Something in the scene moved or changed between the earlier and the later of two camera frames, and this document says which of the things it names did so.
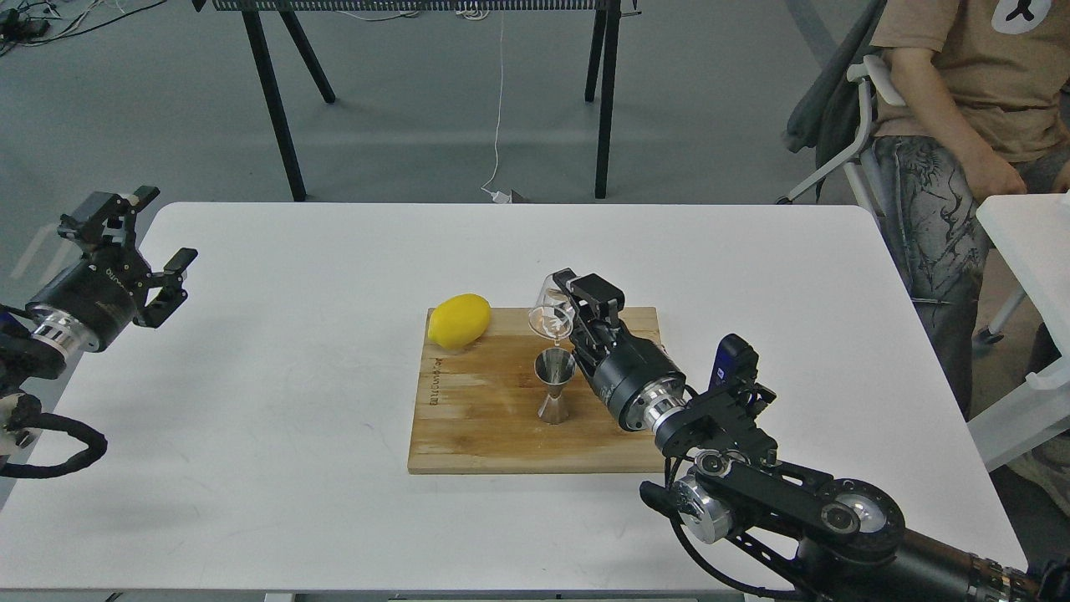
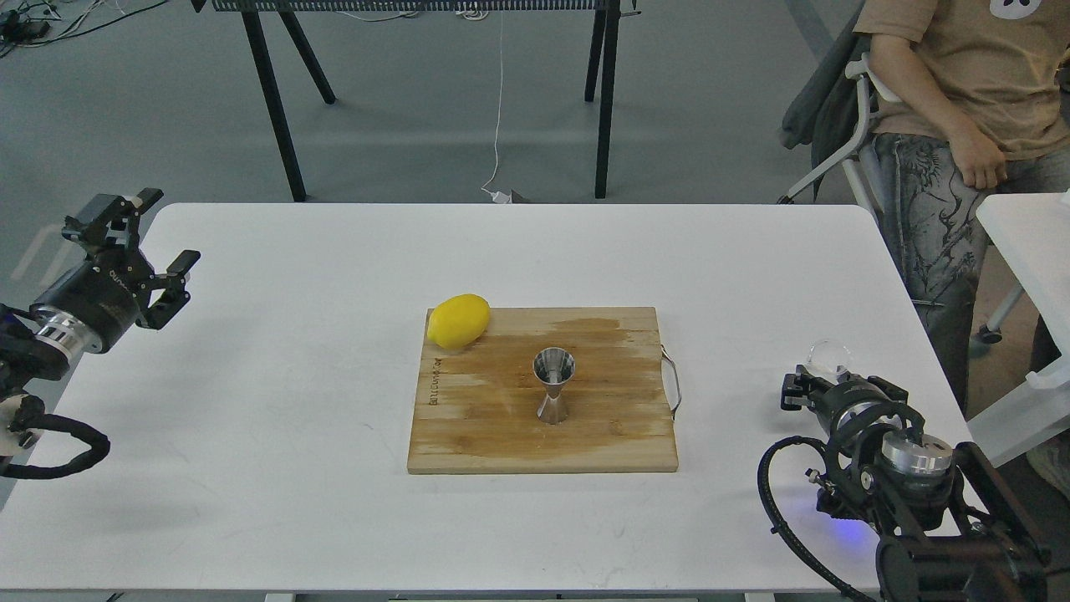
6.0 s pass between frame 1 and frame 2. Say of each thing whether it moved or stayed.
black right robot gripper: moved
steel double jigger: stayed
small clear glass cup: moved
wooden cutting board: stayed
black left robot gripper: stayed
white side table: stayed
